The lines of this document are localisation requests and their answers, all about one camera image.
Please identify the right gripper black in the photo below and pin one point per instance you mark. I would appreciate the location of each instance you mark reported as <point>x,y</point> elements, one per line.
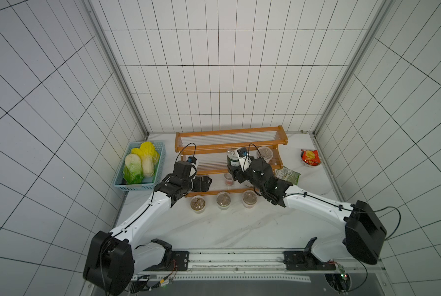
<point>237,173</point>

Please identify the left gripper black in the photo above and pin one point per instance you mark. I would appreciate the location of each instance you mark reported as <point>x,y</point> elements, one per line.
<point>198,184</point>

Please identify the dark green tin can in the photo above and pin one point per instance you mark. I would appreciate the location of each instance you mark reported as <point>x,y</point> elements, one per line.
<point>232,157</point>

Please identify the yellow label seed jar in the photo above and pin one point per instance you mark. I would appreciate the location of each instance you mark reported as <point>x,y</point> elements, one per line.
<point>198,204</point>

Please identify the green label seed jar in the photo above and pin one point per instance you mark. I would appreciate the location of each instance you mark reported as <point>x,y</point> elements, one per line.
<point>223,200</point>

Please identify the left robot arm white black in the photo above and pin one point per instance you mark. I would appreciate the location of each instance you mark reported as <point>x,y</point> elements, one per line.
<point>135,236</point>

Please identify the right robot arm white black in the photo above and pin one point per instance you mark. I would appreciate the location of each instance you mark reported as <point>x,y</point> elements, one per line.
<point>361,234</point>

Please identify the small red jar bottom middle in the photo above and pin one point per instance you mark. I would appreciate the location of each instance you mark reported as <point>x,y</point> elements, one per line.
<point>228,179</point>

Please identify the wooden three-tier shelf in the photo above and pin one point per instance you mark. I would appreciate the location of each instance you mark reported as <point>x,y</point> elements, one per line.
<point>214,150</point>

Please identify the green snack packet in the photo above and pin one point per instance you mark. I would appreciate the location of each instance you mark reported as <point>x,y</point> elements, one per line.
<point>288,175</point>

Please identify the blue plastic basket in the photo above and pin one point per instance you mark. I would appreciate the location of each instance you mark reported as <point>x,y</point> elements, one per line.
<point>147,183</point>

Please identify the yellow white napa cabbage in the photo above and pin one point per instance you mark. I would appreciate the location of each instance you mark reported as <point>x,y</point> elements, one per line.
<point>149,158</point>

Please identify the green white napa cabbage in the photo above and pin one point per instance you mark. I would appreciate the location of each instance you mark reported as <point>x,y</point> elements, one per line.
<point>133,171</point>

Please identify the red snack bag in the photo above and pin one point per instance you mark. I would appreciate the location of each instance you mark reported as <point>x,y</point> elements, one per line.
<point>310,158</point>

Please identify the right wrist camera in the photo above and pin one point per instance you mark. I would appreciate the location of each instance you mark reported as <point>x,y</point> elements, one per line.
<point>245,158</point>

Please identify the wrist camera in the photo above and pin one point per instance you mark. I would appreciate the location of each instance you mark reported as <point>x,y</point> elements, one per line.
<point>192,160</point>
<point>245,158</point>

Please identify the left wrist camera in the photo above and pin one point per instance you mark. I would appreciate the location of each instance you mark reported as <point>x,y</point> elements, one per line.
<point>192,160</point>

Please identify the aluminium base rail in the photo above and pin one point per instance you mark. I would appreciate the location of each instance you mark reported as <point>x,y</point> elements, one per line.
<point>152,267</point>

